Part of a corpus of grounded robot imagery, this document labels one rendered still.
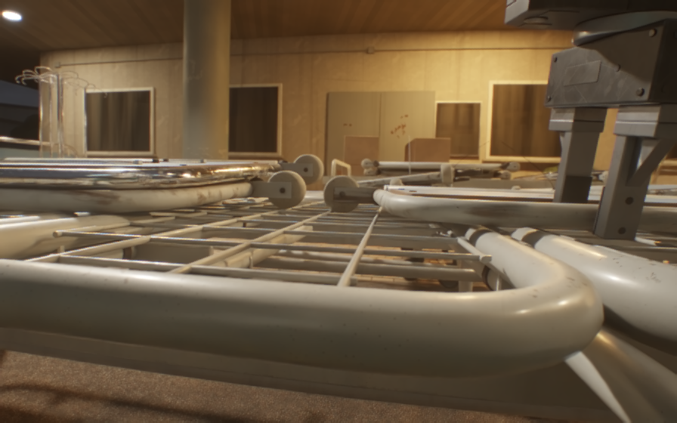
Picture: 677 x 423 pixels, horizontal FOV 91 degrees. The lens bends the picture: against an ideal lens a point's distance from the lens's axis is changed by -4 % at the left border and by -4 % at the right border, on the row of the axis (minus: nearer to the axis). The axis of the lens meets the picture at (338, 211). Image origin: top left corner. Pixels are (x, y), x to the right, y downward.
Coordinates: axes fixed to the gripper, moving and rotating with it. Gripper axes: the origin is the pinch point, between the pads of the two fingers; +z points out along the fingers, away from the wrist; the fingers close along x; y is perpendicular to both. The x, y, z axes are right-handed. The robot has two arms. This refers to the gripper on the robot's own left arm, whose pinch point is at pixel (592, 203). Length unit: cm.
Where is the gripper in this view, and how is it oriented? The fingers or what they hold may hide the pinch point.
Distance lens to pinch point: 37.1
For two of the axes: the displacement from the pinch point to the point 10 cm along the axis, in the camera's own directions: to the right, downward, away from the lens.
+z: -0.3, 9.6, 2.7
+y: 10.0, 0.4, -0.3
